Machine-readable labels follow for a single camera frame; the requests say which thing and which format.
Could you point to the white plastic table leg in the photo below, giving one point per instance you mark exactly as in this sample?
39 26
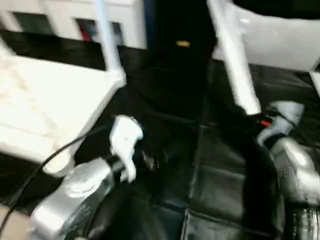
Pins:
235 60
107 35

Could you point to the white plastic table top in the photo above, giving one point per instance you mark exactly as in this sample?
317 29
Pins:
45 100

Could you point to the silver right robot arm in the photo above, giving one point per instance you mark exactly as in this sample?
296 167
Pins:
300 170

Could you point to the black work mat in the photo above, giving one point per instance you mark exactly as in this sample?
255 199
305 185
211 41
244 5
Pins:
220 190

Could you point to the white flat board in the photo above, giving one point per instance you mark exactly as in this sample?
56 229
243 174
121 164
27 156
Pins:
316 82

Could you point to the grey cushion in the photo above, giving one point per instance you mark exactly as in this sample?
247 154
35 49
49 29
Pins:
280 35

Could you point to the small tan label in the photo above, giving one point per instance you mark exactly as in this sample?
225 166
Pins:
183 44

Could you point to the black sofa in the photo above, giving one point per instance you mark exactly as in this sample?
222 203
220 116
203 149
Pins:
170 25

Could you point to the white glass-door cabinet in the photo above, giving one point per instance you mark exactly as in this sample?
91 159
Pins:
55 17

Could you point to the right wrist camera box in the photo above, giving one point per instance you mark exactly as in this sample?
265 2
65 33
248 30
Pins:
285 117

